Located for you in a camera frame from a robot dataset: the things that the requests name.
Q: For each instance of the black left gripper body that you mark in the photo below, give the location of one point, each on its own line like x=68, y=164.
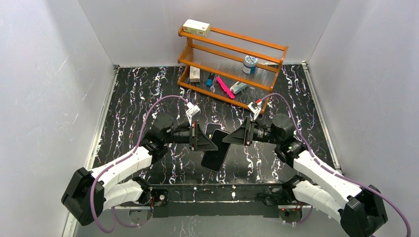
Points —
x=193, y=136

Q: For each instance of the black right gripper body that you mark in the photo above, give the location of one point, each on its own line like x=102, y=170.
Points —
x=247, y=131

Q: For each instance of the black phone case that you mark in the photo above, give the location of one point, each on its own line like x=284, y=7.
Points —
x=214, y=160

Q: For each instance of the lilac phone case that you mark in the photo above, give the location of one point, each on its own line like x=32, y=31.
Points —
x=211, y=127

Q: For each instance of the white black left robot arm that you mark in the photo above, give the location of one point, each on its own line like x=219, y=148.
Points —
x=90, y=192

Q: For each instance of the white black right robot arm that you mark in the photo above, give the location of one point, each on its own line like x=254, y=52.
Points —
x=360, y=211

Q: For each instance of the pink highlighter pen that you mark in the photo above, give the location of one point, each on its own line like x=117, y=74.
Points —
x=225, y=88

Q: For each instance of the blue marker pen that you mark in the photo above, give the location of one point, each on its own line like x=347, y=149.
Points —
x=210, y=79

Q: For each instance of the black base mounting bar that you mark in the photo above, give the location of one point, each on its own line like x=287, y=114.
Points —
x=221, y=200

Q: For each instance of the small white grey box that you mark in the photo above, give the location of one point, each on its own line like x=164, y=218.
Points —
x=194, y=75

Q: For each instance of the orange wooden shelf rack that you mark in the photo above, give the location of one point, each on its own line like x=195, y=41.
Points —
x=222, y=52

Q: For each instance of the blue white round jar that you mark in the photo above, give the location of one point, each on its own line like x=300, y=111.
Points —
x=249, y=64

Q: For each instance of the white cardboard box red label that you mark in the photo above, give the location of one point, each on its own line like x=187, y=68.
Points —
x=196, y=27

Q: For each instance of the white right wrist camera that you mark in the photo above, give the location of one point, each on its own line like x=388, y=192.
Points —
x=255, y=108

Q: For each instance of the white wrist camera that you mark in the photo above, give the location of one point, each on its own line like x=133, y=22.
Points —
x=255, y=108
x=191, y=111

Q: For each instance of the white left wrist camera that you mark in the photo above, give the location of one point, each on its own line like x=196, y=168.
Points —
x=191, y=111

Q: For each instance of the aluminium rail frame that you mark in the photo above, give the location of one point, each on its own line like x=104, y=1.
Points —
x=145, y=93

